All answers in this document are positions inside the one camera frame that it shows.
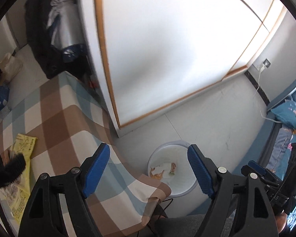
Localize white trash bin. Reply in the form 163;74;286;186
147;140;197;198

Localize person's right hand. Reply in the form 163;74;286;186
275;212;290;236

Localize yellow plastic bag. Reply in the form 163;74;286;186
0;133;38;224

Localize beige paper bag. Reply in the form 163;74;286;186
0;53;23;84

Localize blue patterned bedding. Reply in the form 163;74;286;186
266;100;296;230

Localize checkered tablecloth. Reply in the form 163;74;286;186
0;72;171;236

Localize orange snack packet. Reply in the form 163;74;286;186
149;166;165;180

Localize white tissue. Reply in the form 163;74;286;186
151;163;172;180

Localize blue box on floor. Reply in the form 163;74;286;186
0;85;10;111

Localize black hanging backpack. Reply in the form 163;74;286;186
24;0;89;79

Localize white charger cable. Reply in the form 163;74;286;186
251;59;282;124

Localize silver blue folded umbrella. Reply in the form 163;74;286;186
46;0;85;63

